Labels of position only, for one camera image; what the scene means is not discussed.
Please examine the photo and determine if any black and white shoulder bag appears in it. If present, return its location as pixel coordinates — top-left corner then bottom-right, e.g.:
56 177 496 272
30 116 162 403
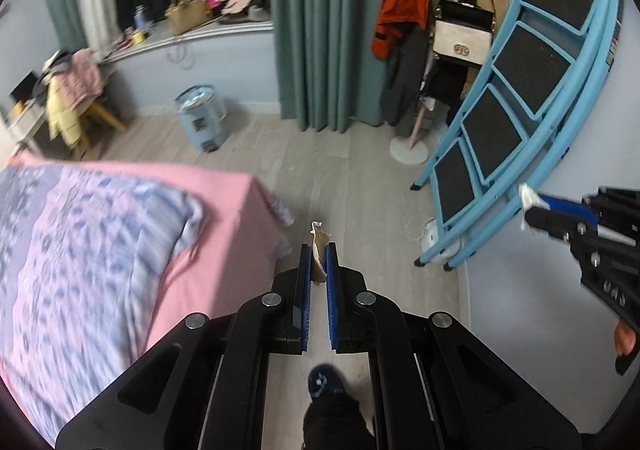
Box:
432 0 497 67

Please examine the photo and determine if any white tissue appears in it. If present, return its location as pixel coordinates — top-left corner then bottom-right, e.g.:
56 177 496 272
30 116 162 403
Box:
517 183 545 231

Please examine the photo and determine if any pink bed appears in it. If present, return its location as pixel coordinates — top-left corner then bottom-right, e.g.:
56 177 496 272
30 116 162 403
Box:
0 152 293 447

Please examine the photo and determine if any beige paper scrap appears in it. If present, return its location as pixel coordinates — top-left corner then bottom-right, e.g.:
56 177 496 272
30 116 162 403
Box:
310 221 333 285

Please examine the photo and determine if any yellow cloth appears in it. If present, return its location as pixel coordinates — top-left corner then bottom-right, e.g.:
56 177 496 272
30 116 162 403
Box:
45 77 84 149

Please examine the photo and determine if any light blue step ladder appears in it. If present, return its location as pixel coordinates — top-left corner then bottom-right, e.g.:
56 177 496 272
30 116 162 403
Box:
410 0 627 271

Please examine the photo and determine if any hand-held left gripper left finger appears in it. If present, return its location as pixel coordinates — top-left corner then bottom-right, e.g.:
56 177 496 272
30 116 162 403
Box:
55 244 312 450

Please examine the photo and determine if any coat rack with white base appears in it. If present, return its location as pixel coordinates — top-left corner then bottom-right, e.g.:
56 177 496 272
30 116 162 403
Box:
389 98 437 166

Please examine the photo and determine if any light blue trash can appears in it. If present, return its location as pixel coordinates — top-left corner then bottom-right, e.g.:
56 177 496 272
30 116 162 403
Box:
174 84 226 153

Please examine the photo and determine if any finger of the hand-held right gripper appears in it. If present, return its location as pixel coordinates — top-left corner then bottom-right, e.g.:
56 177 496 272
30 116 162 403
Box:
539 195 599 227
523 207 601 261

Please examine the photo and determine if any blue patterned blanket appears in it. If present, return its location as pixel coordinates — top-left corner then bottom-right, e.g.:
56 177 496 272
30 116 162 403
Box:
0 162 206 427

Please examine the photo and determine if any pink cloth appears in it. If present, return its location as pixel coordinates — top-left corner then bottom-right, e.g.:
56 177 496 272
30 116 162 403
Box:
42 50 106 110

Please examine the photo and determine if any dark grey coat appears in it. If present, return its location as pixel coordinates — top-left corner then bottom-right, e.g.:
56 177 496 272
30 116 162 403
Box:
380 30 442 129

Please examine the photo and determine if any white floor device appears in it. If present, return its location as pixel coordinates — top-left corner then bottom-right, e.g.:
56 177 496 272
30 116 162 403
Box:
416 219 464 264

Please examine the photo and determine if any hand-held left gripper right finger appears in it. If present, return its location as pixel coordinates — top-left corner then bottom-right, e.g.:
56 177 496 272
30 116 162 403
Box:
325 242 583 450

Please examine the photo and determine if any person's right hand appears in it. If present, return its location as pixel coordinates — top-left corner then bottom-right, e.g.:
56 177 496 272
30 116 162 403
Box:
614 320 638 357

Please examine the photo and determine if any tan handbag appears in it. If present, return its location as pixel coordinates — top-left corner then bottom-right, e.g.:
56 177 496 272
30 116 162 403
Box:
165 0 214 36

